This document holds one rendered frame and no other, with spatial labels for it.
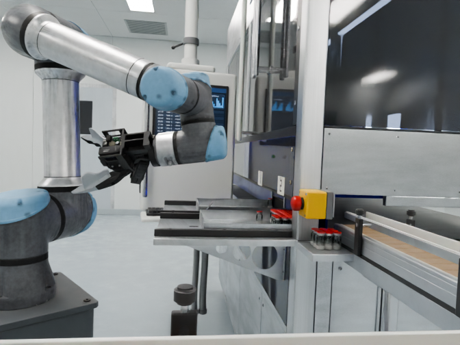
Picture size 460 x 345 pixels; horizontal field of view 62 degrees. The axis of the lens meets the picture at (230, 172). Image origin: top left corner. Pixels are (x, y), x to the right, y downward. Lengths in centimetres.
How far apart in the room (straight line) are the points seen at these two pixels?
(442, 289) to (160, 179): 156
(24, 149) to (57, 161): 608
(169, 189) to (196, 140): 125
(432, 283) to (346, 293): 48
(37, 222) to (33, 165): 614
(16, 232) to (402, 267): 78
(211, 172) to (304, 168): 105
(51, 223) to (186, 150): 34
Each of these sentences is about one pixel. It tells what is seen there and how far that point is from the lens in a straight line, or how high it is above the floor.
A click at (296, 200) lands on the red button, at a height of 100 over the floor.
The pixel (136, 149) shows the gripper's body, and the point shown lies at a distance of 85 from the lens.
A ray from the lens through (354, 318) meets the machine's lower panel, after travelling 126.
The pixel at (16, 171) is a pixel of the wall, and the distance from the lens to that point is 714.
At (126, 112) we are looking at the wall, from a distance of 670.
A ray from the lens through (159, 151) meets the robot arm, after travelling 84.
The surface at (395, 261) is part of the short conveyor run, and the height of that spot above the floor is 92.
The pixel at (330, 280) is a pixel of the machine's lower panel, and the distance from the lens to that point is 118.
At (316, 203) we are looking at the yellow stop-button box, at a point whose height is 100.
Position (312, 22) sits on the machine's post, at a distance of 116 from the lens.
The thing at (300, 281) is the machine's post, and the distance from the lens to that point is 115.
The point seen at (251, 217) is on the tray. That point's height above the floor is 89.
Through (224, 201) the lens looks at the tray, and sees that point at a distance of 173.
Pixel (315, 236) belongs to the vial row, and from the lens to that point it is 105.
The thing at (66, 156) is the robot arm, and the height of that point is 110.
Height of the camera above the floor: 112
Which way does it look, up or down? 3 degrees down
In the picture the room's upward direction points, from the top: 2 degrees clockwise
